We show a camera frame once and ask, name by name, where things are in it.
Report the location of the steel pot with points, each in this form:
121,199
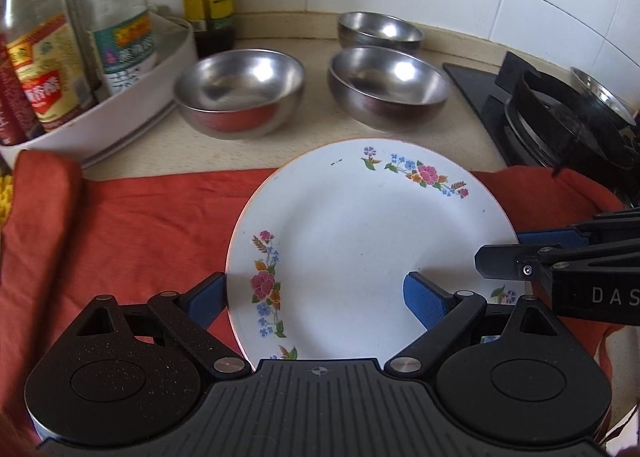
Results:
600,97

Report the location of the black gas stove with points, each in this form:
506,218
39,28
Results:
480,97

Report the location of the white condiment tray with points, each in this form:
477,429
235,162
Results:
150,87

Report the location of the stainless steel bowl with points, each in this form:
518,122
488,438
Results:
235,87
380,32
390,82

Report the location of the orange red cloth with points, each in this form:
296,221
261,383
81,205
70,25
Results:
125,237

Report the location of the white floral plate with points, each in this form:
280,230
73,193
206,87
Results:
350,237

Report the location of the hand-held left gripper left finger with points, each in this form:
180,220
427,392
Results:
206,298

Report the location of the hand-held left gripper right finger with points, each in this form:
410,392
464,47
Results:
425,298

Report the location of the red yellow label sauce bottle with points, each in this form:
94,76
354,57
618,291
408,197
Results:
47,77

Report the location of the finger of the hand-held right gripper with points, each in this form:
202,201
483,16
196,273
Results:
502,262
550,238

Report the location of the dark red bottle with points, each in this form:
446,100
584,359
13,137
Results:
10,102

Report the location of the clear green label bottle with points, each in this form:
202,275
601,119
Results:
125,47

